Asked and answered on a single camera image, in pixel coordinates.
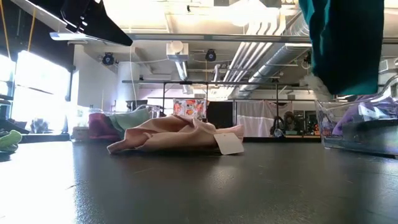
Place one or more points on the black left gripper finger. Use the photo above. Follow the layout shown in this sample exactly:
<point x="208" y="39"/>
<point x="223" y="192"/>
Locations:
<point x="96" y="25"/>

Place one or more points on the mint green towel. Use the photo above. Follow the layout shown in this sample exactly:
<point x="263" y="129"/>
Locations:
<point x="130" y="119"/>

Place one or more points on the magenta towel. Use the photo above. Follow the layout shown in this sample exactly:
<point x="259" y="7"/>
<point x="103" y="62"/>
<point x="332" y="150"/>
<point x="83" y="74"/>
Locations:
<point x="99" y="126"/>

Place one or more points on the pale pink towel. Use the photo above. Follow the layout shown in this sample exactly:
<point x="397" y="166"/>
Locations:
<point x="174" y="133"/>

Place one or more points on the teal towel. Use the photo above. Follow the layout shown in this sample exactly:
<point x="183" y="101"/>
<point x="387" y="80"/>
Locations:
<point x="345" y="46"/>

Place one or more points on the navy blue towel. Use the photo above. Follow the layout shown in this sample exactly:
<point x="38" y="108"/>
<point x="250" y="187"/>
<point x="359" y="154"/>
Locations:
<point x="373" y="130"/>

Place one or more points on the ceiling light fixture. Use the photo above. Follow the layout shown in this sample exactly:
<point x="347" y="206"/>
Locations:
<point x="68" y="36"/>

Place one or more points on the black round ceiling speaker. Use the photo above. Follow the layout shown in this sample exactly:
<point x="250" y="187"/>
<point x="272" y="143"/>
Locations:
<point x="108" y="59"/>
<point x="210" y="55"/>

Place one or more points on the white round column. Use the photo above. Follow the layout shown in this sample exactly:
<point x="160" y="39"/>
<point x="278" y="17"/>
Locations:
<point x="127" y="87"/>

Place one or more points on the white ceiling unit box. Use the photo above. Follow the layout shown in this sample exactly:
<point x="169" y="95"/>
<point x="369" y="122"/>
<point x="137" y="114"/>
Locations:
<point x="177" y="51"/>

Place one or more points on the floral patterned cloth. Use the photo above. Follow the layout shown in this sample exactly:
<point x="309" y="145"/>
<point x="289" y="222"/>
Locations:
<point x="189" y="109"/>

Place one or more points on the black square panel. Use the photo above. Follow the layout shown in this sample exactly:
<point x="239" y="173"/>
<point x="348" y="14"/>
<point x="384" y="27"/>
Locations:
<point x="220" y="113"/>

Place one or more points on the white ceiling pipes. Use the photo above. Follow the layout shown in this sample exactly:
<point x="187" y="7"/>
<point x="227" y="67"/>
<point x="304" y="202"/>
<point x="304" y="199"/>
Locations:
<point x="248" y="59"/>

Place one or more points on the white paper tag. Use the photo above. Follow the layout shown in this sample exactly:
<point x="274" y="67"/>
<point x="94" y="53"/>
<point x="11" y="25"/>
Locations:
<point x="228" y="143"/>

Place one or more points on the white hanging cloth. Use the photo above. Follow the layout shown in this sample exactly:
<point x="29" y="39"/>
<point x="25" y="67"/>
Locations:
<point x="255" y="118"/>

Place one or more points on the person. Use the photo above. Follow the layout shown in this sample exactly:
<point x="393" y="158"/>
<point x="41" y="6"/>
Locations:
<point x="291" y="119"/>

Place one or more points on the white air conditioner unit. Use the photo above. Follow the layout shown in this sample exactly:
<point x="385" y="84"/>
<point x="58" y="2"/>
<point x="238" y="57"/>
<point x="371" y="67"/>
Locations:
<point x="388" y="66"/>

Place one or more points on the grey overhead frame bar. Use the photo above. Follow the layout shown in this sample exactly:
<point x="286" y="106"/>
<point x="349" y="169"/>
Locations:
<point x="217" y="37"/>

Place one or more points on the black rail frame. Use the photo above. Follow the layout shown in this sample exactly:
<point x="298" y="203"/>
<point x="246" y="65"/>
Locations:
<point x="217" y="83"/>

